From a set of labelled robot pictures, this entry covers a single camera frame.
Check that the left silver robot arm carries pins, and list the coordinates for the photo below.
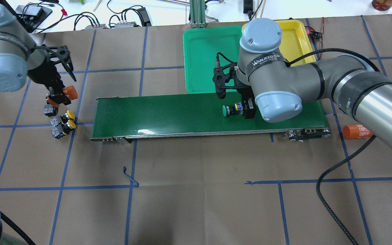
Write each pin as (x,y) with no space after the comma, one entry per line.
(21,59)

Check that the green conveyor belt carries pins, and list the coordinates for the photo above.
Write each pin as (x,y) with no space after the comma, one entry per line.
(124,118)

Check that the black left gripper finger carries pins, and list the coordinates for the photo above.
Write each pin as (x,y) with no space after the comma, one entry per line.
(249,108)

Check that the yellow push button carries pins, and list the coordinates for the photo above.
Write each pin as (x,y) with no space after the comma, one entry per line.
(57,120)
(61,130)

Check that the aluminium frame post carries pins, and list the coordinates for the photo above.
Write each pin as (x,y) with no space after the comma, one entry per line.
(197,14)

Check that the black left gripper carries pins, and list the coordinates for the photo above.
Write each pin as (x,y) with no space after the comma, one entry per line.
(45,75)

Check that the orange cylinder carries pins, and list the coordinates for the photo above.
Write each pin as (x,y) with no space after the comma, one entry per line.
(356,131)
(64,96)

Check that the green push button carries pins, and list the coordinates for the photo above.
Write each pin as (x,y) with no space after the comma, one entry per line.
(50,110)
(232,110)

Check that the yellow plastic tray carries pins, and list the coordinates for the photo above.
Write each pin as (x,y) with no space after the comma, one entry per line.
(294,41)

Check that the black power adapter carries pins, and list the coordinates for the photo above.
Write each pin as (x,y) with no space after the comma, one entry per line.
(33,14)

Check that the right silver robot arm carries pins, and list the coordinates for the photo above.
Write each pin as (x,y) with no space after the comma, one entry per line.
(279,89)

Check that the green plastic tray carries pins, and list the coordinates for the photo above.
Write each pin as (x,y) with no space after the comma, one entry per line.
(200,48)

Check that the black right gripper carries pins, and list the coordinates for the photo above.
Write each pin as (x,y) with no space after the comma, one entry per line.
(244,92)

